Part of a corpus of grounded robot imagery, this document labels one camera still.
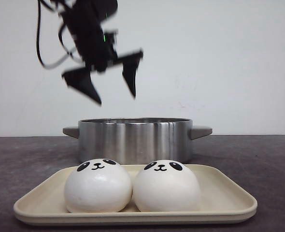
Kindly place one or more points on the white panda bun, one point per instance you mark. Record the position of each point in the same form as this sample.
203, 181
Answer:
166, 185
98, 185

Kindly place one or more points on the stainless steel steamer pot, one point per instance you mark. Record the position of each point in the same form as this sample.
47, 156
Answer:
136, 140

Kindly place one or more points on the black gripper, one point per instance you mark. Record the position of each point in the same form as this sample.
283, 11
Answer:
96, 47

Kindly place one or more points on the beige plastic tray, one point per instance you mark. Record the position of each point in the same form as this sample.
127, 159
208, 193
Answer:
223, 202

